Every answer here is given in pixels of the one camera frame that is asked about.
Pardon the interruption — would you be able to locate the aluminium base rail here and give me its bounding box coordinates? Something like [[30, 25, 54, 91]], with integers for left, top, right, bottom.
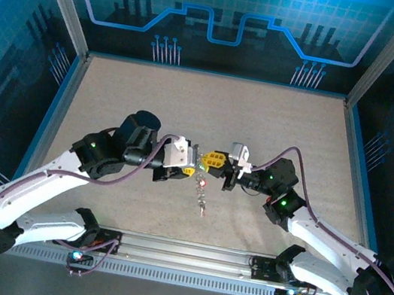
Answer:
[[0, 207, 387, 295]]

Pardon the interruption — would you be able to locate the slotted grey cable duct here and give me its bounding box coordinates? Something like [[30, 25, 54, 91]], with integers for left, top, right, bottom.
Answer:
[[5, 242, 278, 295]]

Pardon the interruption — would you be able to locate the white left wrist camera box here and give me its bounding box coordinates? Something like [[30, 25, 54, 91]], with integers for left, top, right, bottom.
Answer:
[[158, 132, 203, 174]]

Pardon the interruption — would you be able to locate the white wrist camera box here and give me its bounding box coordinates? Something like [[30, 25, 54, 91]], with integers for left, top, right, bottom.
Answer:
[[226, 141, 256, 173], [158, 132, 203, 174]]

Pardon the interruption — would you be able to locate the bunch of keys with tags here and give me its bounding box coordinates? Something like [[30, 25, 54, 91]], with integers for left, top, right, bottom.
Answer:
[[187, 154, 218, 220]]

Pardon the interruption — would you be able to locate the small LED circuit board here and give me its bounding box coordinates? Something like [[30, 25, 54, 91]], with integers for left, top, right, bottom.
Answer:
[[66, 247, 95, 267], [274, 285, 305, 295]]

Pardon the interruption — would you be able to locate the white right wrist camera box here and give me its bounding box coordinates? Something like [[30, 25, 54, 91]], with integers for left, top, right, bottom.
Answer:
[[226, 141, 256, 173]]

